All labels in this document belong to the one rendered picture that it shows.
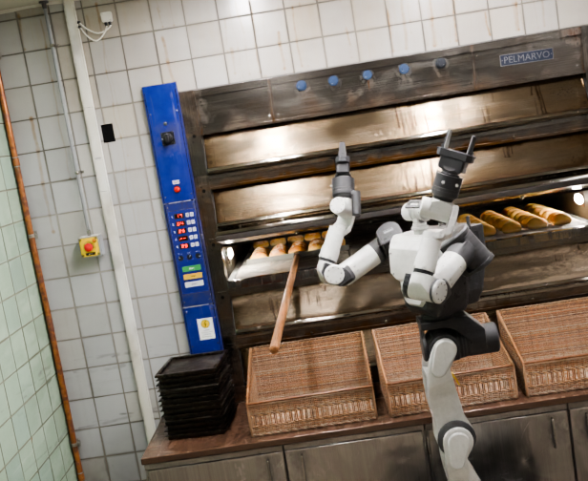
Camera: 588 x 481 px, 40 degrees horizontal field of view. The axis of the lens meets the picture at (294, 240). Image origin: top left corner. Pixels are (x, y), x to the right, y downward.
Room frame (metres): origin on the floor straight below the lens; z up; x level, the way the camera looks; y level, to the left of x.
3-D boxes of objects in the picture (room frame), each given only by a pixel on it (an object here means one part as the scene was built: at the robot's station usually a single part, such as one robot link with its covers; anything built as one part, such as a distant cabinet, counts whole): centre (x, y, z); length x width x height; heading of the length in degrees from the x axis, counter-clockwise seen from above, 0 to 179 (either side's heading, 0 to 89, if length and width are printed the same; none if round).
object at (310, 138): (3.81, -0.55, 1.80); 1.79 x 0.11 x 0.19; 88
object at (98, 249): (3.82, 0.95, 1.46); 0.10 x 0.07 x 0.10; 88
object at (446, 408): (2.94, -0.48, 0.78); 0.18 x 0.15 x 0.47; 178
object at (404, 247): (2.95, -0.52, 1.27); 0.34 x 0.30 x 0.36; 28
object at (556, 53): (3.83, -0.55, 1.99); 1.80 x 0.08 x 0.21; 88
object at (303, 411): (3.56, 0.03, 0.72); 0.56 x 0.49 x 0.28; 87
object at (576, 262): (3.81, -0.55, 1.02); 1.79 x 0.11 x 0.19; 88
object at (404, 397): (3.54, -0.57, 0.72); 0.56 x 0.49 x 0.28; 89
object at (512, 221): (4.22, -1.15, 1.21); 0.61 x 0.48 x 0.06; 178
